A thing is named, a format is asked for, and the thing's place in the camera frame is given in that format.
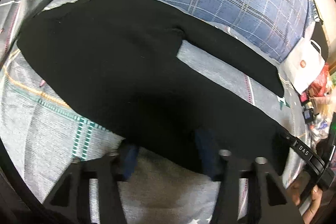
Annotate red plastic bag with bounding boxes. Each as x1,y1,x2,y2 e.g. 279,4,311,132
308,63,329,97

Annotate black pants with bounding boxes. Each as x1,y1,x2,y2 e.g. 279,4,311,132
17,0,289,176

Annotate person's right hand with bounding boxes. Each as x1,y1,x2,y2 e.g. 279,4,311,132
286,177,329,224

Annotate white Xiaomi paper bag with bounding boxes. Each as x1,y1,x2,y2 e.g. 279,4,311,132
280,38,325,94

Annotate grey star-print bed sheet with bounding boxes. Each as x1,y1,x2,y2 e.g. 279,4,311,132
1,0,311,223

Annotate black box blue label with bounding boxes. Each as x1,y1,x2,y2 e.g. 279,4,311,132
303,108,314,124

